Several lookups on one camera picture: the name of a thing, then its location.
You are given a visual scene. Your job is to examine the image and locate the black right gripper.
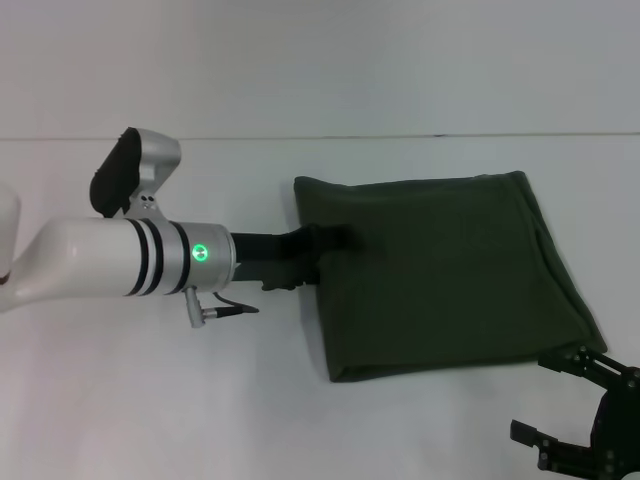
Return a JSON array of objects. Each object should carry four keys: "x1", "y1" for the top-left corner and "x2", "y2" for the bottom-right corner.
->
[{"x1": 509, "y1": 344, "x2": 640, "y2": 479}]

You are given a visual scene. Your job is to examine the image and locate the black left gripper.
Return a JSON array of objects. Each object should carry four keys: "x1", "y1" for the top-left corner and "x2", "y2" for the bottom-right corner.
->
[{"x1": 228, "y1": 223, "x2": 369, "y2": 266}]

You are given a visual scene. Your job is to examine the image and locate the dark green t-shirt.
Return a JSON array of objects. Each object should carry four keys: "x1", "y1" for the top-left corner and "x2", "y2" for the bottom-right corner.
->
[{"x1": 292, "y1": 169, "x2": 609, "y2": 384}]

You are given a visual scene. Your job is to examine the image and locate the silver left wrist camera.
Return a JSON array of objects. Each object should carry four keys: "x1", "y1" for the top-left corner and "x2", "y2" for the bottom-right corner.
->
[{"x1": 88, "y1": 126, "x2": 181, "y2": 220}]

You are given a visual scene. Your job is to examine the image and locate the silver left cable connector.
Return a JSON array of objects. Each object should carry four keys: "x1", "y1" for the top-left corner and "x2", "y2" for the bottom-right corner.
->
[{"x1": 182, "y1": 287, "x2": 207, "y2": 330}]

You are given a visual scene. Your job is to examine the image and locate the thin left arm cable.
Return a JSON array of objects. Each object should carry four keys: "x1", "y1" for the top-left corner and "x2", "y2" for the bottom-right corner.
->
[{"x1": 212, "y1": 293, "x2": 260, "y2": 316}]

